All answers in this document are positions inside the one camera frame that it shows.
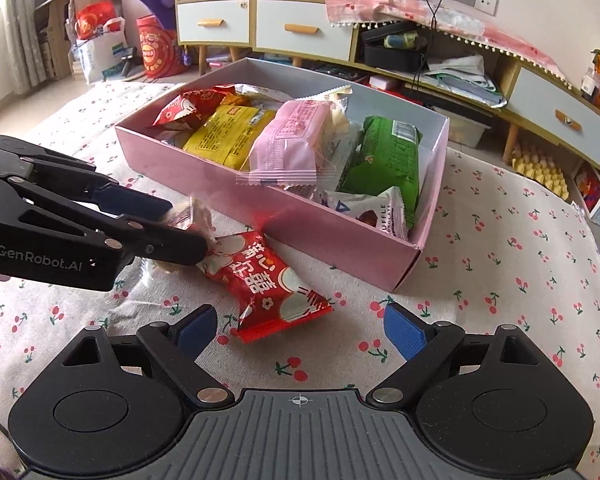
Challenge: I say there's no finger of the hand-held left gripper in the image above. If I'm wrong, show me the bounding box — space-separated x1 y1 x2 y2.
10 180 209 267
10 136 174 222

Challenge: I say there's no grey curtain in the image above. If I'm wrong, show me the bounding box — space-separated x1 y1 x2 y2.
0 0 56 96

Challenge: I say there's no red gift bag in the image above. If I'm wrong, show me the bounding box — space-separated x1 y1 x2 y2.
75 1 117 41

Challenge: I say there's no red printed bag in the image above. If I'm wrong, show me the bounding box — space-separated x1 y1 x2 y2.
136 14 183 78

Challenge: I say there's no yellow snack packet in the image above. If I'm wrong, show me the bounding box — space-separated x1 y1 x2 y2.
182 105 277 170

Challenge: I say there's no pile of papers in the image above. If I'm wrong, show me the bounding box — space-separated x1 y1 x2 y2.
422 54 506 108

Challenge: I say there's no green snack packet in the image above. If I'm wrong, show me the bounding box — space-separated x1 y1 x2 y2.
339 115 425 211

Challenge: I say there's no black case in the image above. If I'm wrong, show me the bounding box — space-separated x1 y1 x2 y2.
361 21 428 72

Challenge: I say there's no white shopping bag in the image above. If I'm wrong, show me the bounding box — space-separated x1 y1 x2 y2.
72 17 126 86

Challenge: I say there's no pink wafer packet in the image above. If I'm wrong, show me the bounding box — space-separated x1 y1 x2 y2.
236 99 337 188

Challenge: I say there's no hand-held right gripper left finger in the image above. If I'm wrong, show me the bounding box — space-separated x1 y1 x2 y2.
60 304 233 408

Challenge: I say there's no small red beige snack packet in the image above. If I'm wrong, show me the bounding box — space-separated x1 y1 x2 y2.
145 199 218 278

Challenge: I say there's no pink cherry print cloth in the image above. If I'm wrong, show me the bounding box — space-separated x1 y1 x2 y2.
325 0 566 86

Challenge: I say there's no white drawer orange handle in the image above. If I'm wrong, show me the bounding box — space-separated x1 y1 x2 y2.
255 0 353 61
176 0 251 45
507 66 600 148

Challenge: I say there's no red toy box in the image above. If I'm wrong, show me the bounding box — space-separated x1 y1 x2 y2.
572 165 600 211

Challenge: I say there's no red white snack packet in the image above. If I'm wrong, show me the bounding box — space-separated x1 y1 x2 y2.
152 85 238 133

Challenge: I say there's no yellow egg tray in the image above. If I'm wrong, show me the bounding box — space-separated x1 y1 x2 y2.
511 142 570 196

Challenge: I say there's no large clear storage bin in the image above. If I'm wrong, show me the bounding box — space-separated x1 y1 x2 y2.
450 110 491 148

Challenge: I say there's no low wooden tv stand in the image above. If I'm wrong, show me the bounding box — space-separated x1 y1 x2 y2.
352 15 600 181

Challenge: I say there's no silver white snack packet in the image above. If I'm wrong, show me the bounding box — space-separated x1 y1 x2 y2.
325 186 417 242

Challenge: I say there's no pink cardboard box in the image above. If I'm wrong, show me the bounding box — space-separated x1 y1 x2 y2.
114 57 451 292

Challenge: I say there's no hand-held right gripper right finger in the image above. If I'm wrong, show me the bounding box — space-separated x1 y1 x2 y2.
365 302 541 406

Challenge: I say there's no cherry print tablecloth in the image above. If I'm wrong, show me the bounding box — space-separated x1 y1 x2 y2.
0 80 600 480

